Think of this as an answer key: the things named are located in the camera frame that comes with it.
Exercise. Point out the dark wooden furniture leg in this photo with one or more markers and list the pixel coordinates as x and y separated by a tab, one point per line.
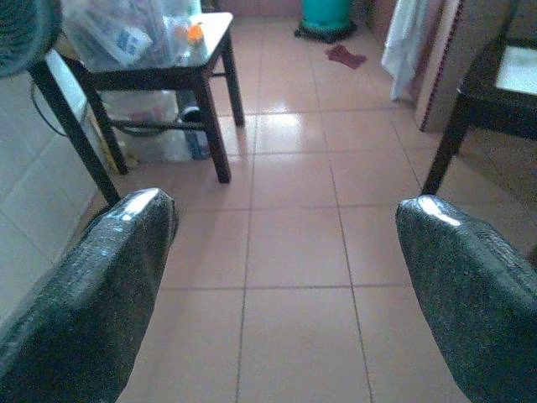
71	126

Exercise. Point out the white hanging towel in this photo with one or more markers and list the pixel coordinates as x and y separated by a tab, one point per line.
405	46

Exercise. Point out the brown cardboard panel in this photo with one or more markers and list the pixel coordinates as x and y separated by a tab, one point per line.
449	63

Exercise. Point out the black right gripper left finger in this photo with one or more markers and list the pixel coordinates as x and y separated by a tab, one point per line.
84	302

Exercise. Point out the orange capped plastic bottle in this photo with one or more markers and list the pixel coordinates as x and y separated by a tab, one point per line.
195	35

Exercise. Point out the white plastic bag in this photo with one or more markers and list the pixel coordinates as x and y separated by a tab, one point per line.
147	126

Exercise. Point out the clear plastic bag with packages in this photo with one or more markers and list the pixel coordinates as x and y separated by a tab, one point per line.
113	38

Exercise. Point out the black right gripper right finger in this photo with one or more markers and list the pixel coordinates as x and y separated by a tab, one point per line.
482	302

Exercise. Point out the dark red cloth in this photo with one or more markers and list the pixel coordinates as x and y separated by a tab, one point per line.
346	56

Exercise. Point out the dark wooden chair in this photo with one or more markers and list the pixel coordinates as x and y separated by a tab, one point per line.
482	105

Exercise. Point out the dark wooden side table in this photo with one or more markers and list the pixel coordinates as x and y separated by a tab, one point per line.
210	109

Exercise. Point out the dark teal electric fan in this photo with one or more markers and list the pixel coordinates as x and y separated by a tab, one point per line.
21	33

